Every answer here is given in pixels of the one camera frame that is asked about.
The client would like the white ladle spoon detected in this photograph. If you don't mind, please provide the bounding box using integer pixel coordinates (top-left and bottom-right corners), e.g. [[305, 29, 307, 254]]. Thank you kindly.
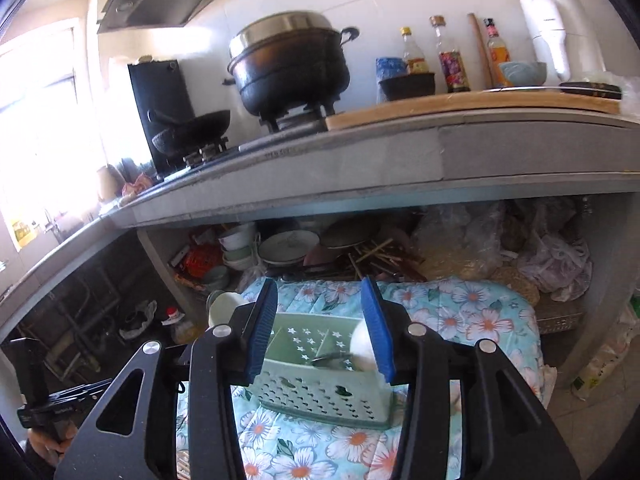
[[349, 318, 378, 372]]

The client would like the white rice paddle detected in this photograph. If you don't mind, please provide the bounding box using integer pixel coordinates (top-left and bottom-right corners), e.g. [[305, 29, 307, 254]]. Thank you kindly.
[[207, 292, 247, 328]]

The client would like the metal spoon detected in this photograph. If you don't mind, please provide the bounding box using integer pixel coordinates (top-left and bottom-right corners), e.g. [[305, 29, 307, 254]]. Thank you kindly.
[[311, 351, 352, 368]]

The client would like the concrete kitchen counter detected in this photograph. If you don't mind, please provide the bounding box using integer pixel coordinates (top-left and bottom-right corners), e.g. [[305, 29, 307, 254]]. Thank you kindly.
[[1, 110, 639, 332]]

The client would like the green plastic utensil holder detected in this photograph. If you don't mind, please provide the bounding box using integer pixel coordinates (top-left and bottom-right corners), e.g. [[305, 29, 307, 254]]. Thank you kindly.
[[248, 313, 393, 429]]

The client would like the cooking oil bottle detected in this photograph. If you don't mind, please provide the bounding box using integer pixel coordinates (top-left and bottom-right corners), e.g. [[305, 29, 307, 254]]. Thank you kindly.
[[162, 306, 200, 344]]

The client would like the floral quilted tablecloth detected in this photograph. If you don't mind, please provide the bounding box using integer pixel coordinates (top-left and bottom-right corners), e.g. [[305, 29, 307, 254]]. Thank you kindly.
[[174, 275, 547, 480]]

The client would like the white plastic bag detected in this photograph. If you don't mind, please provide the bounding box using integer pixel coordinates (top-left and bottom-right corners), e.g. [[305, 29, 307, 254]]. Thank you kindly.
[[570, 302, 639, 401]]

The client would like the stack of white bowls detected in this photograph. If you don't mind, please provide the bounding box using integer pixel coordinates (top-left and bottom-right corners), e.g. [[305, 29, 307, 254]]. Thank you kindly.
[[218, 222, 257, 271]]

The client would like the white plate under counter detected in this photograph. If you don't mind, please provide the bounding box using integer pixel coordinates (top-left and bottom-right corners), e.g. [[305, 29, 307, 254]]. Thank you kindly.
[[258, 230, 320, 266]]

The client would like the black wok pan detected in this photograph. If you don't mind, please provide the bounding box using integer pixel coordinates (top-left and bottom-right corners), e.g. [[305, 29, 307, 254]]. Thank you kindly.
[[146, 110, 231, 157]]

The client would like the black splash guard panel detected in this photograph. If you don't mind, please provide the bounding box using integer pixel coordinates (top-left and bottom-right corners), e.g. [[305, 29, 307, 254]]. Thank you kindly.
[[128, 60, 195, 177]]

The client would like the wooden cutting board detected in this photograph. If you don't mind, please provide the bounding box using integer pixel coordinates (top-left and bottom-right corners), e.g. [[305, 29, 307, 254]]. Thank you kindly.
[[326, 89, 620, 131]]

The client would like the dark sauce bottle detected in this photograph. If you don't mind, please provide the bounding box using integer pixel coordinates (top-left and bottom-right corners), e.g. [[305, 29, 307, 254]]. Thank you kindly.
[[430, 15, 471, 93]]

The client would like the light blue bowl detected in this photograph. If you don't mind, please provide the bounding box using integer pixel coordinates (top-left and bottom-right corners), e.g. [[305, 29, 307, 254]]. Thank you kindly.
[[499, 62, 547, 87]]

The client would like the black tray dish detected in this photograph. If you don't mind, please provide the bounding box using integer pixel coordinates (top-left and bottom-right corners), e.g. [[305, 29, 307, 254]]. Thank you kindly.
[[378, 73, 435, 101]]

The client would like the large black stock pot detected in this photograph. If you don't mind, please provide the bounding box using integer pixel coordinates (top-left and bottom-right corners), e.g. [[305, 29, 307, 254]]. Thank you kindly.
[[228, 11, 360, 131]]

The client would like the orange sauce bottle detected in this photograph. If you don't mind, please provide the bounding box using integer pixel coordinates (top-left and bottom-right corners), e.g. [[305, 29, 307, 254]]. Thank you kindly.
[[484, 18, 511, 88]]

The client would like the yellow cap sauce bottle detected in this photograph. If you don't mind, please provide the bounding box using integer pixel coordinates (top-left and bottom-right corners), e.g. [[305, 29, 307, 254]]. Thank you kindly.
[[400, 27, 430, 75]]

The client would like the wooden rolling pin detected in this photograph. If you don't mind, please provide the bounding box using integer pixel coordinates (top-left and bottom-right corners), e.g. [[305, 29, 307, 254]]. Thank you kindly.
[[468, 13, 495, 90]]

